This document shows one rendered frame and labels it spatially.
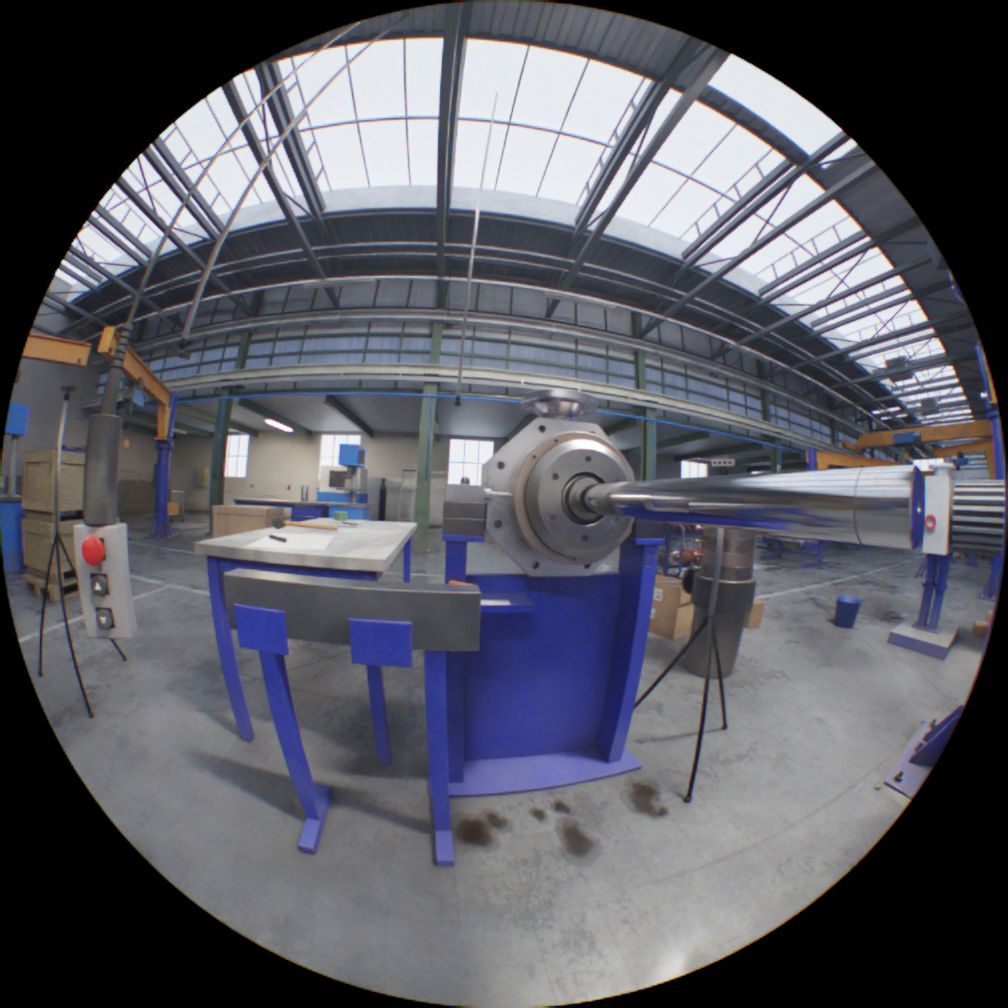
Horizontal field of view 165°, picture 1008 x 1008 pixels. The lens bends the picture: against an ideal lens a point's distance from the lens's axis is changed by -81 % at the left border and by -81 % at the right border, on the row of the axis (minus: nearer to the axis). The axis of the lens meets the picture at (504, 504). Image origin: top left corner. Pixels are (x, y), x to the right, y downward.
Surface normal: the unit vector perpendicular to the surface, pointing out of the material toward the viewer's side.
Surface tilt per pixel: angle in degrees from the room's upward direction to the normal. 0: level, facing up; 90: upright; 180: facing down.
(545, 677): 90
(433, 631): 90
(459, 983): 0
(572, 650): 90
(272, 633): 90
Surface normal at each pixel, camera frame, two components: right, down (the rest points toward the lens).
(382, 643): 0.18, 0.02
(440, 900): 0.05, -1.00
